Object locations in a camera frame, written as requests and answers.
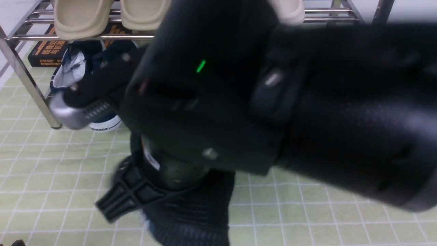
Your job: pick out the black orange book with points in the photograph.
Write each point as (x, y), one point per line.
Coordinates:
(50, 53)

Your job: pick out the navy canvas shoe left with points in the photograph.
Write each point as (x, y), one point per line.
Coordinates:
(76, 63)

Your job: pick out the stainless steel shoe rack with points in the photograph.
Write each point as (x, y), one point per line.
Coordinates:
(42, 13)

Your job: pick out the tan slipper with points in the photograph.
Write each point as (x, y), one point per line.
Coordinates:
(77, 19)
(143, 15)

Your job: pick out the navy canvas shoe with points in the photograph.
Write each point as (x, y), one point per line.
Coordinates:
(76, 63)
(110, 121)

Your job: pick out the dark object bottom left corner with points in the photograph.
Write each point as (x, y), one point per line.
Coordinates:
(19, 243)

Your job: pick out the cream slipper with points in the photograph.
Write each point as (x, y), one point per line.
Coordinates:
(289, 12)

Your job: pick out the black mesh sneaker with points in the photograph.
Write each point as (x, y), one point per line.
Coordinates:
(194, 217)

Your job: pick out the green checkered tablecloth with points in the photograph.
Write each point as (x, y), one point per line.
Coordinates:
(50, 180)

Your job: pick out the tan slipper far left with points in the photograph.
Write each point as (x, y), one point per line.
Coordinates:
(77, 19)

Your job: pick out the navy canvas shoe right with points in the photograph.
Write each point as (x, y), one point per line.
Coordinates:
(110, 121)

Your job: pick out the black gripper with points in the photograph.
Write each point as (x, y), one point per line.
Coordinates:
(152, 176)

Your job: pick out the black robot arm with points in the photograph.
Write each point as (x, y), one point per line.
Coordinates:
(224, 86)

